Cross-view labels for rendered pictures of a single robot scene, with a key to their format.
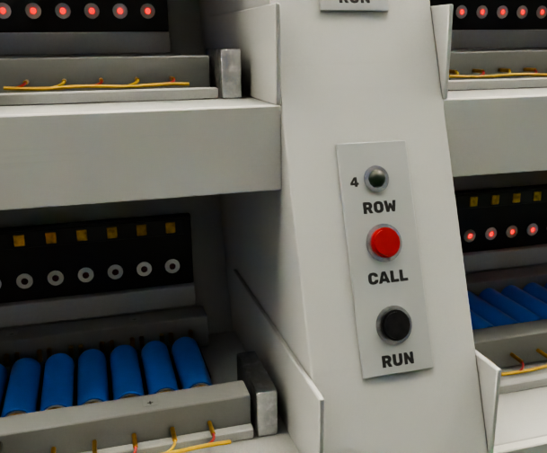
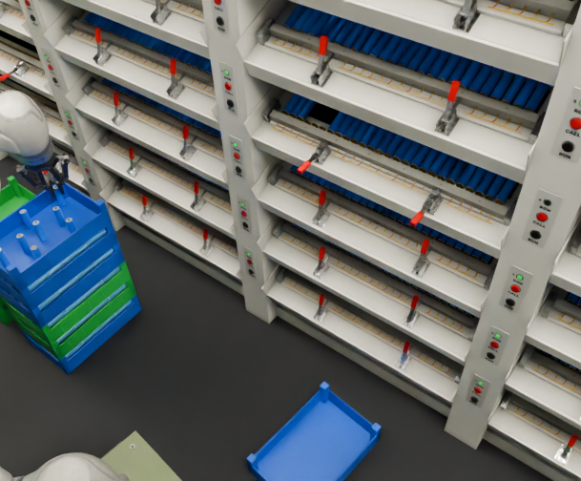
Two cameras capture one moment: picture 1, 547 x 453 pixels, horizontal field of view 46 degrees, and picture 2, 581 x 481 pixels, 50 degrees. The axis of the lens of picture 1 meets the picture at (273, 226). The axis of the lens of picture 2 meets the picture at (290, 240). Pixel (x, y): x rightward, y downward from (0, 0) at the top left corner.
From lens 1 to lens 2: 0.98 m
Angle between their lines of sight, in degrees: 70
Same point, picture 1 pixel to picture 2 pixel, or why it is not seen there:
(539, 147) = not seen: outside the picture
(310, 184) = (527, 193)
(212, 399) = (494, 210)
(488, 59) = not seen: outside the picture
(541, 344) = not seen: outside the picture
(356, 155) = (544, 194)
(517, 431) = (569, 273)
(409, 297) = (543, 231)
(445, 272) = (559, 232)
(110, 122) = (477, 154)
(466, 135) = not seen: outside the picture
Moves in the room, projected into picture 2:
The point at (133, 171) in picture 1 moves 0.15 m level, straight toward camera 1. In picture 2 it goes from (482, 163) to (437, 211)
